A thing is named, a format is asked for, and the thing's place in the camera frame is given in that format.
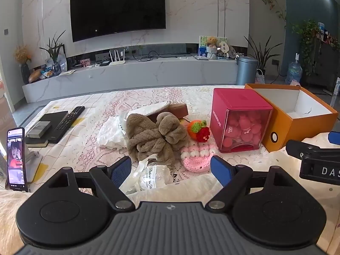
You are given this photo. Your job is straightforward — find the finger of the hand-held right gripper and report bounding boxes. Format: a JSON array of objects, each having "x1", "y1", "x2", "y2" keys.
[
  {"x1": 328, "y1": 131, "x2": 340, "y2": 146},
  {"x1": 286, "y1": 139, "x2": 330, "y2": 160}
]

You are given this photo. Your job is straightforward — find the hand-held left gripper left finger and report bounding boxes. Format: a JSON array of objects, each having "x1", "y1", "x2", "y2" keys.
[{"x1": 47, "y1": 156, "x2": 136, "y2": 211}]

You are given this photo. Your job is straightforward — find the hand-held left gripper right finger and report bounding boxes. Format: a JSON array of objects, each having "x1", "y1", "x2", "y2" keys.
[{"x1": 206, "y1": 155, "x2": 295, "y2": 211}]

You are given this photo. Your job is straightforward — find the orange cardboard box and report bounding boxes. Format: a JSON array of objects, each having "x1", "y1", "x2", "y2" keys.
[{"x1": 244, "y1": 83, "x2": 339, "y2": 152}]

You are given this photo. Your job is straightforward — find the pink white crochet pouch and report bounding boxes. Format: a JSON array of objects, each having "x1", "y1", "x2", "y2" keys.
[{"x1": 181, "y1": 140, "x2": 218, "y2": 174}]

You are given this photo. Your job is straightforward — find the white drawstring pouch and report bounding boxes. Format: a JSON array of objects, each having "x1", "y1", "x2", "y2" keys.
[{"x1": 125, "y1": 155, "x2": 177, "y2": 192}]

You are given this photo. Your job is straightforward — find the white plastic bag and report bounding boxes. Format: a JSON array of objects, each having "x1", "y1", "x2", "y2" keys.
[{"x1": 97, "y1": 112, "x2": 130, "y2": 149}]

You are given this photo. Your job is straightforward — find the red crochet strawberry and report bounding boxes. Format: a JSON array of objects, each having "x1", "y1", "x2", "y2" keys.
[{"x1": 197, "y1": 127, "x2": 211, "y2": 142}]

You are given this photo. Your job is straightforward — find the brown fluffy towel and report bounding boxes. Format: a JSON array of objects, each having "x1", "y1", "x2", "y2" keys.
[{"x1": 125, "y1": 112, "x2": 190, "y2": 169}]

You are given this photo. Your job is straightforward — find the orange crochet fruit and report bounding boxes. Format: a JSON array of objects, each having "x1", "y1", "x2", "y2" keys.
[{"x1": 187, "y1": 119, "x2": 208, "y2": 141}]

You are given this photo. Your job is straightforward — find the white knitted bag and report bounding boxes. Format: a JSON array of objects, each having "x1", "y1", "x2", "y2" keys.
[{"x1": 130, "y1": 100, "x2": 173, "y2": 118}]

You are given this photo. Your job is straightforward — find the brown rectangular box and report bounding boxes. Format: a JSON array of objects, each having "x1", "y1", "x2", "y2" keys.
[{"x1": 147, "y1": 103, "x2": 189, "y2": 121}]

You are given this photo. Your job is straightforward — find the cream dotted blanket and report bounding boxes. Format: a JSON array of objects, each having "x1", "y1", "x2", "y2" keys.
[{"x1": 0, "y1": 133, "x2": 340, "y2": 255}]

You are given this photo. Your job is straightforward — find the pile of red bottle toys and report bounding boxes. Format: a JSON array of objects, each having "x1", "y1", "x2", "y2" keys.
[{"x1": 222, "y1": 111, "x2": 262, "y2": 149}]

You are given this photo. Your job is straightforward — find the red clear storage box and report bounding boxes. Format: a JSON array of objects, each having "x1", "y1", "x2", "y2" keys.
[{"x1": 210, "y1": 88, "x2": 274, "y2": 154}]

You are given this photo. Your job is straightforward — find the black remote control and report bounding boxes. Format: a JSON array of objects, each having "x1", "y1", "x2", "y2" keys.
[{"x1": 48, "y1": 106, "x2": 85, "y2": 144}]

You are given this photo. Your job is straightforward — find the dark grey cabinet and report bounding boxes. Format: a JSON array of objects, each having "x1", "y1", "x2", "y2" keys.
[{"x1": 305, "y1": 41, "x2": 340, "y2": 92}]

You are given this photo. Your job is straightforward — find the blue water jug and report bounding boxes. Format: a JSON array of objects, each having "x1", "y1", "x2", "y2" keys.
[{"x1": 285, "y1": 53, "x2": 303, "y2": 84}]

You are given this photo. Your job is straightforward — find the small woven basket bag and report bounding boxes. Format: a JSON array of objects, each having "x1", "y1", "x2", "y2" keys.
[{"x1": 255, "y1": 68, "x2": 266, "y2": 84}]

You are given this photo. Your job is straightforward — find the black book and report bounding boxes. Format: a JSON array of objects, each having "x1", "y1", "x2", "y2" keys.
[{"x1": 25, "y1": 111, "x2": 69, "y2": 148}]

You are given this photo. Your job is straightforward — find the small silver box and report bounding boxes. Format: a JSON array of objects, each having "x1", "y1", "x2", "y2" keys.
[{"x1": 27, "y1": 121, "x2": 51, "y2": 139}]

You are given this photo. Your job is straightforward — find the marble television console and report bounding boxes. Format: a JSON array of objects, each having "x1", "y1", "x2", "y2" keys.
[{"x1": 22, "y1": 57, "x2": 239, "y2": 103}]

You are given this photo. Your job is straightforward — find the grey blue trash can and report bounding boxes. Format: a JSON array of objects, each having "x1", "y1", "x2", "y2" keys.
[{"x1": 236, "y1": 56, "x2": 259, "y2": 86}]

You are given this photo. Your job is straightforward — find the tall leafy floor plant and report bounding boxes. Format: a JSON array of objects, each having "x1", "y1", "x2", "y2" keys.
[{"x1": 244, "y1": 34, "x2": 283, "y2": 76}]

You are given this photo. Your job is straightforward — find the trailing pothos plant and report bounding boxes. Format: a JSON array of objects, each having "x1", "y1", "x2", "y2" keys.
[{"x1": 291, "y1": 20, "x2": 322, "y2": 76}]

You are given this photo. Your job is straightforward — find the black smartphone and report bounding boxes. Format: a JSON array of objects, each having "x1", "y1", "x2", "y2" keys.
[{"x1": 7, "y1": 127, "x2": 28, "y2": 192}]

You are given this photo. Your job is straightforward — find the white router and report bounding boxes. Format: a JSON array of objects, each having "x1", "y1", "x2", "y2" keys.
[{"x1": 108, "y1": 48, "x2": 126, "y2": 66}]

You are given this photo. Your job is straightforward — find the teddy bear bouquet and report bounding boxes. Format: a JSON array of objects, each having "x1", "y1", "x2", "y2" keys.
[{"x1": 206, "y1": 37, "x2": 219, "y2": 59}]

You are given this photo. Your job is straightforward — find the brown round ornament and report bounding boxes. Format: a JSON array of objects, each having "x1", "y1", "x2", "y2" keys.
[{"x1": 29, "y1": 68, "x2": 44, "y2": 84}]

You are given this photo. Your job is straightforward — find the blue green picture panel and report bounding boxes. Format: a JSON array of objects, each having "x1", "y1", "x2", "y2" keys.
[{"x1": 199, "y1": 35, "x2": 228, "y2": 57}]

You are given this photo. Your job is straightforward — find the grey soundbar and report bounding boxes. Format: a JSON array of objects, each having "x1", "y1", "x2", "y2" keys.
[{"x1": 137, "y1": 44, "x2": 192, "y2": 57}]

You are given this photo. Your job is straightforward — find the green plant in glass vase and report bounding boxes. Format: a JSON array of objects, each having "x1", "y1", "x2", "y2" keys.
[{"x1": 39, "y1": 30, "x2": 66, "y2": 76}]

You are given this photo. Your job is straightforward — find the dried yellow flowers vase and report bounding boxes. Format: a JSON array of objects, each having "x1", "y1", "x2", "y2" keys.
[{"x1": 14, "y1": 45, "x2": 32, "y2": 85}]

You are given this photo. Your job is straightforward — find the black wall television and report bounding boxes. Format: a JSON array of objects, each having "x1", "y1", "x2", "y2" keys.
[{"x1": 69, "y1": 0, "x2": 167, "y2": 42}]

